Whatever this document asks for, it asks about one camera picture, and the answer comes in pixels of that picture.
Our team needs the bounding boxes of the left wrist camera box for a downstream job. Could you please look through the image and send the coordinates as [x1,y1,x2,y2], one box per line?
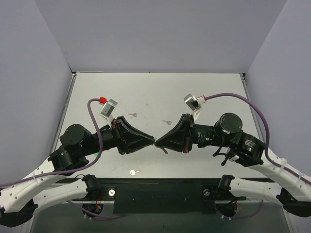
[100,99,118,125]

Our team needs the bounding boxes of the green tag with key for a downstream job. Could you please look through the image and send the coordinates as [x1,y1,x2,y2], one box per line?
[154,137,168,154]

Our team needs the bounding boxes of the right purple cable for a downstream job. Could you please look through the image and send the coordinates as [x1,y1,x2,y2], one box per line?
[204,93,311,221]

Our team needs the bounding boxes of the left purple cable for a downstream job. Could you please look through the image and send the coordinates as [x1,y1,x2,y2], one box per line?
[0,97,133,221]

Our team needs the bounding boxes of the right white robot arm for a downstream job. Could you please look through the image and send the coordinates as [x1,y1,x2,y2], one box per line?
[155,113,311,217]

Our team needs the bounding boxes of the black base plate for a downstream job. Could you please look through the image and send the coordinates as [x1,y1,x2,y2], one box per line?
[82,178,236,214]

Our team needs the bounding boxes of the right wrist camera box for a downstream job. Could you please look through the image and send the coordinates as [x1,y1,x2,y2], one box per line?
[184,94,206,122]

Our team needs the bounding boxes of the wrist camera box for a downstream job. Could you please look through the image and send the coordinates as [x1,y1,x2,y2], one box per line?
[184,94,206,122]
[100,99,118,125]

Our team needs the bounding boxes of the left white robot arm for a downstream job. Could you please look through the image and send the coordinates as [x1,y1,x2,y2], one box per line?
[0,116,155,228]

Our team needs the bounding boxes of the white head key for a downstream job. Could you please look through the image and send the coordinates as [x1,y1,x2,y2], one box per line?
[130,169,140,176]

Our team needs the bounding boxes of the purple cable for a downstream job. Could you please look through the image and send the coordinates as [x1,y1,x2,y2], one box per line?
[0,97,133,221]
[204,93,311,221]

